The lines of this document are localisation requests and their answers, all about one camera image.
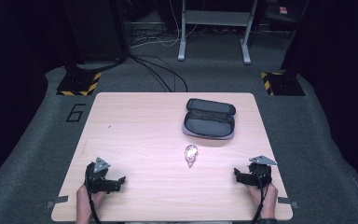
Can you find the grey zipper case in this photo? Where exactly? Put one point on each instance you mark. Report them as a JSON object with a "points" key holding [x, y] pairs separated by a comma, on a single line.
{"points": [[209, 123]]}

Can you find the black box with red label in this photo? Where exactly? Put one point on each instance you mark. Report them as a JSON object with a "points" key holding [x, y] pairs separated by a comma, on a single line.
{"points": [[279, 11]]}

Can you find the person's right hand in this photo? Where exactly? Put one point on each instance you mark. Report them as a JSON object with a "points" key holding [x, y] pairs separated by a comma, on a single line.
{"points": [[267, 200]]}

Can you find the white metal desk frame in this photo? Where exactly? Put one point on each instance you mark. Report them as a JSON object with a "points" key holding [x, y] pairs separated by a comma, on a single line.
{"points": [[217, 18]]}

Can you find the person's left hand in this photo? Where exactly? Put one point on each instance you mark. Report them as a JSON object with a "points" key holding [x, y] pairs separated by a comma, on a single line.
{"points": [[87, 200]]}

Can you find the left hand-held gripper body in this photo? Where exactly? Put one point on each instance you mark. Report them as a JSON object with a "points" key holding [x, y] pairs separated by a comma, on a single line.
{"points": [[95, 180]]}

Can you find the grey tape tab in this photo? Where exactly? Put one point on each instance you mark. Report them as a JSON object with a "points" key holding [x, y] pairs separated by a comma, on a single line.
{"points": [[57, 200], [288, 202]]}

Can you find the black yellow striped base plate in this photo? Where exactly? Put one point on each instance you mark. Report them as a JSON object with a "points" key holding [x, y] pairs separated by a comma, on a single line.
{"points": [[79, 84], [284, 84]]}

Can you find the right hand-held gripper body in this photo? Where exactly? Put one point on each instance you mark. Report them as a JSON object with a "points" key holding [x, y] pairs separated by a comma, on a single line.
{"points": [[260, 174]]}

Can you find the small clear plastic packet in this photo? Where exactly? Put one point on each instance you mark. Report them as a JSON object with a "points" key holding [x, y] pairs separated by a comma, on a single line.
{"points": [[191, 153]]}

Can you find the black cabinet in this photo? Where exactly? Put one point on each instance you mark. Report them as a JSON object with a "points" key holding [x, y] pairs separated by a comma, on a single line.
{"points": [[96, 29]]}

